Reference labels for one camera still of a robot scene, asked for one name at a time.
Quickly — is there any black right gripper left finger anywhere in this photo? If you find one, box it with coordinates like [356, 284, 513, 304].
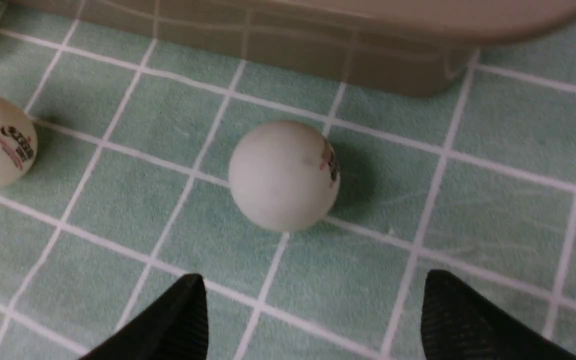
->
[82, 273, 210, 360]

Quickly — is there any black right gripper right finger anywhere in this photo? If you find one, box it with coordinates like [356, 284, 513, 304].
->
[420, 269, 576, 360]

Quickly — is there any green checked tablecloth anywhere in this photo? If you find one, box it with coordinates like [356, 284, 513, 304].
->
[0, 0, 576, 360]

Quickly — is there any olive plastic storage bin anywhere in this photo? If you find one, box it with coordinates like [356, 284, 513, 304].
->
[11, 0, 576, 97]

